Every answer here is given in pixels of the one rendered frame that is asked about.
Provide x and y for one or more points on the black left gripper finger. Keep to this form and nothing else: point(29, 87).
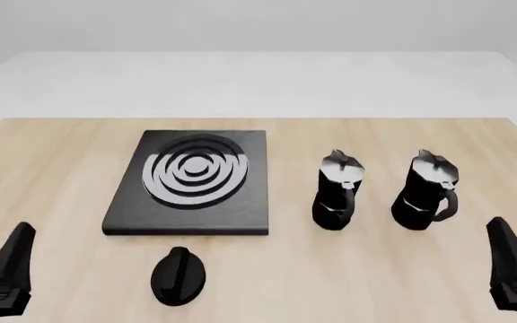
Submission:
point(11, 259)

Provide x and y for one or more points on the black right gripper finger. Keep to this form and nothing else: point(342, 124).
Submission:
point(507, 255)

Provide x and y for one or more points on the black moka pot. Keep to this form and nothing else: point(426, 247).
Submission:
point(420, 202)
point(332, 198)

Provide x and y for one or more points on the round black stove knob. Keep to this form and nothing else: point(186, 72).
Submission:
point(177, 277)

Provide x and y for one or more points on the flat black stove plate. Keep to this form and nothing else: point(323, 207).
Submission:
point(240, 208)

